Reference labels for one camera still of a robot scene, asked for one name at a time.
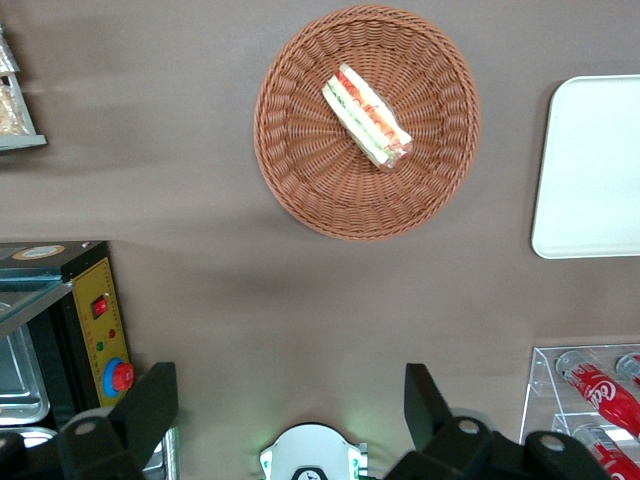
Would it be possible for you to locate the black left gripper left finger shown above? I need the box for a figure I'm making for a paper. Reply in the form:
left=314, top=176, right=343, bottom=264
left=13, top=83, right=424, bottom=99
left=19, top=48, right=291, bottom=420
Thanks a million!
left=57, top=361, right=180, bottom=480

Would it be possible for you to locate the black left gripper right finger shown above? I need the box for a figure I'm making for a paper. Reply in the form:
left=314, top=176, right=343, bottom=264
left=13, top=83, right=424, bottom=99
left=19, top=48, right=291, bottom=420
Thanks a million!
left=384, top=362, right=611, bottom=480

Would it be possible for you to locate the triangle sandwich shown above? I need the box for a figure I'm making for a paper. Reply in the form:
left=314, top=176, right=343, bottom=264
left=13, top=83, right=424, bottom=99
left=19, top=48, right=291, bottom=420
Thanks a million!
left=321, top=63, right=415, bottom=174

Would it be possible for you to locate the round brown wicker basket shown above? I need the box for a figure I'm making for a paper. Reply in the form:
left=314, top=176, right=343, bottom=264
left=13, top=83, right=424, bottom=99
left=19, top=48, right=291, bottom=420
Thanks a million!
left=253, top=3, right=482, bottom=243

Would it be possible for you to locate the tray of wrapped pastries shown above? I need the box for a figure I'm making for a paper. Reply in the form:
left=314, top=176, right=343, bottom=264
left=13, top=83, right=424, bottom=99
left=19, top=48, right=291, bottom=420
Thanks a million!
left=0, top=24, right=49, bottom=152

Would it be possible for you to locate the cream plastic tray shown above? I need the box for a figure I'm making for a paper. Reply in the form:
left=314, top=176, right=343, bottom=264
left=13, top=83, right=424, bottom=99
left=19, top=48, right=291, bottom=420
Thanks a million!
left=530, top=74, right=640, bottom=260

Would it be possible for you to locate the red blue emergency knob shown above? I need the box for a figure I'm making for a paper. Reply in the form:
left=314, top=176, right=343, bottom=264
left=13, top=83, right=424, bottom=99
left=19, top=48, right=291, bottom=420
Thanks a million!
left=103, top=357, right=136, bottom=401

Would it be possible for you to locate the clear acrylic bottle rack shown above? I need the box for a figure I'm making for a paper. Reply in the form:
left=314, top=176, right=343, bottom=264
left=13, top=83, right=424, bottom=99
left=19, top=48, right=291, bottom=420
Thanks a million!
left=518, top=343, right=640, bottom=480

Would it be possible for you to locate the steel warmer pan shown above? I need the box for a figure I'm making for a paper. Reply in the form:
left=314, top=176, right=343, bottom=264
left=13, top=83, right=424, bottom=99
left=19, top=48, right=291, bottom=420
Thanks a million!
left=0, top=324, right=51, bottom=427

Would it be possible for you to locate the black food warmer cabinet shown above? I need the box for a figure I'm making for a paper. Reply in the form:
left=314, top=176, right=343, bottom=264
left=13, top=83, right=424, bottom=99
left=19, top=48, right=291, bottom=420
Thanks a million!
left=0, top=240, right=180, bottom=480

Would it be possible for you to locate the red cola bottle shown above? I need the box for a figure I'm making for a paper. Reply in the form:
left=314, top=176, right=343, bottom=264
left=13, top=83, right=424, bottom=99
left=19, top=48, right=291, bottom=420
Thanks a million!
left=555, top=349, right=640, bottom=439
left=572, top=423, right=640, bottom=480
left=615, top=352, right=640, bottom=389

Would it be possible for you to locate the clear bag of crackers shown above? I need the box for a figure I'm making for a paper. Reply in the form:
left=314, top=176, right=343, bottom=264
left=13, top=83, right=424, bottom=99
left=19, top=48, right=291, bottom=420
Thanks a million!
left=0, top=84, right=30, bottom=137

